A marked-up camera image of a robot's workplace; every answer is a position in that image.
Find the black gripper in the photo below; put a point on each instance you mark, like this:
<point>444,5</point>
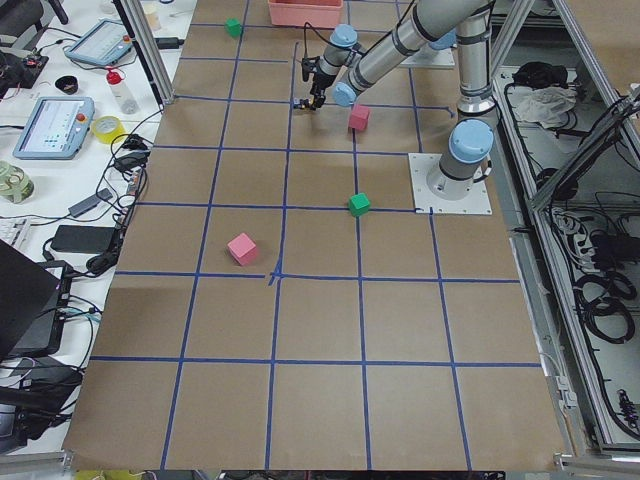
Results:
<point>318,82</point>

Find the yellow push button switch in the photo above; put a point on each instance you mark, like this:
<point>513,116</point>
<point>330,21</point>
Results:
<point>301,104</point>

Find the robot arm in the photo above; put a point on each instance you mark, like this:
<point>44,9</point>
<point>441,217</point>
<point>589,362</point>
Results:
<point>345,70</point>

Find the green foam cube near arm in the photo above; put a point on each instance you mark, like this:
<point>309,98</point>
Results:
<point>359,204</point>

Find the pink foam cube centre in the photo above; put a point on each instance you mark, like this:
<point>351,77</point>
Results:
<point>359,117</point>

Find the pink foam cube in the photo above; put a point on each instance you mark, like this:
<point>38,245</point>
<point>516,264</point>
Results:
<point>243,249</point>
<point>359,117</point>

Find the pink plastic bin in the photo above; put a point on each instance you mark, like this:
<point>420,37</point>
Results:
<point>319,13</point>

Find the green foam cube at edge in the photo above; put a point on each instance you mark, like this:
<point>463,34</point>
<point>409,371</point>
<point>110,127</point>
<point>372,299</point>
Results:
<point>233,27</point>

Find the pink foam cube far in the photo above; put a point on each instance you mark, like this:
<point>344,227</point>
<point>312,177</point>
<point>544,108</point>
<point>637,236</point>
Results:
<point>243,249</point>

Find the yellow tape roll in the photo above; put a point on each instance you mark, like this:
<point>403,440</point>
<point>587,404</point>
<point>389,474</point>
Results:
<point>108,129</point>

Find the teach pendant upper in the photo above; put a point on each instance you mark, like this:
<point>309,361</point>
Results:
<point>103,45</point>

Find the teach pendant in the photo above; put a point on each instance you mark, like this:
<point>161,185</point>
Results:
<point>56,129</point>
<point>103,45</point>

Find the black bowl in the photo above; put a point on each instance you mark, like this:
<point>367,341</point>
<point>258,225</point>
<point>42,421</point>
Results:
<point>67,84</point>

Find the teach pendant lower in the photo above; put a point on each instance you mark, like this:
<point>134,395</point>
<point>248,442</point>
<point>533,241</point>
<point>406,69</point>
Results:
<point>56,129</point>

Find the black power adapter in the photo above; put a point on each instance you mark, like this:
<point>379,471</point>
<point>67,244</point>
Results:
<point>82,239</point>

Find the black laptop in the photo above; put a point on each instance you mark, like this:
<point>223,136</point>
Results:
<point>33,296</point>

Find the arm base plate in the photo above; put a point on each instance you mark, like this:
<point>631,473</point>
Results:
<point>435,193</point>
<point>429,58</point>

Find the aluminium frame post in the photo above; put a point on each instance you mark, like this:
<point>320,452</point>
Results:
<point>132,15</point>

